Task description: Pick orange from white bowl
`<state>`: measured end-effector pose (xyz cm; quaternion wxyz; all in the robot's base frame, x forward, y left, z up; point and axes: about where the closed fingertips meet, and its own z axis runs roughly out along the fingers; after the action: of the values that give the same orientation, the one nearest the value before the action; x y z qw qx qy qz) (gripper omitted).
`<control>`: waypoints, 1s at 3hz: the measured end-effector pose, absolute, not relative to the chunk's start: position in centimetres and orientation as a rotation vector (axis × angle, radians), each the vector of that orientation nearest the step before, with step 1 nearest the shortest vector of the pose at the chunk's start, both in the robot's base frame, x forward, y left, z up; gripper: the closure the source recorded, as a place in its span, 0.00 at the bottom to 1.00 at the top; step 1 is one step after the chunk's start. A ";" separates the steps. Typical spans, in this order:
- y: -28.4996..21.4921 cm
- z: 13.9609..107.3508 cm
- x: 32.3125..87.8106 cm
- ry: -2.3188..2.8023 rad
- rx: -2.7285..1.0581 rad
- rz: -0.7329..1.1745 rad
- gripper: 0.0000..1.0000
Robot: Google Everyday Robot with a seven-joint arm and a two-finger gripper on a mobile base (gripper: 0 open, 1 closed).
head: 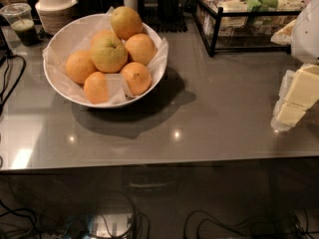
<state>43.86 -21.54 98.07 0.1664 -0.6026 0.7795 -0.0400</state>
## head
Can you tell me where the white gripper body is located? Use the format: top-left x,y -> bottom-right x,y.
291,0 -> 319,64

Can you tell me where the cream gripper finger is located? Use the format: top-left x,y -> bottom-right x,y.
270,64 -> 319,131

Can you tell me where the yellowish orange top back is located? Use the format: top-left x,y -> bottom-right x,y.
111,6 -> 143,40

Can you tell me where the white ceramic bowl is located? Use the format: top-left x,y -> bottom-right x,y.
43,13 -> 167,110

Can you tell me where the white paper bowl liner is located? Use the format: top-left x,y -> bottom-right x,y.
41,6 -> 169,106

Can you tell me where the black ribbed container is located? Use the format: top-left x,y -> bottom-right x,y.
158,0 -> 179,22

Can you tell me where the orange front right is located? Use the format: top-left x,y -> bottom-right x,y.
121,62 -> 152,96

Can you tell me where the orange right back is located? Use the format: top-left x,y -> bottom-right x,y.
125,33 -> 158,66

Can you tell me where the greenish orange centre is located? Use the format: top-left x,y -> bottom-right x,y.
90,34 -> 128,74

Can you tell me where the orange hidden back left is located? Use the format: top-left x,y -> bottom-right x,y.
90,29 -> 114,46

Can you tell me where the orange front centre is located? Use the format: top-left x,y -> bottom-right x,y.
84,72 -> 109,104

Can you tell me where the orange left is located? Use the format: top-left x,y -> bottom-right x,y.
65,50 -> 97,84

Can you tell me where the stack of paper bowls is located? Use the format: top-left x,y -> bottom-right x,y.
35,0 -> 77,35

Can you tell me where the plastic cup green drink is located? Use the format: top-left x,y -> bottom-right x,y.
0,3 -> 39,46

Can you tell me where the black wire snack basket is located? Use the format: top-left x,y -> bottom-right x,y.
192,0 -> 310,56

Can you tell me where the black cable on table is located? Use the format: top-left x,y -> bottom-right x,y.
0,50 -> 27,117

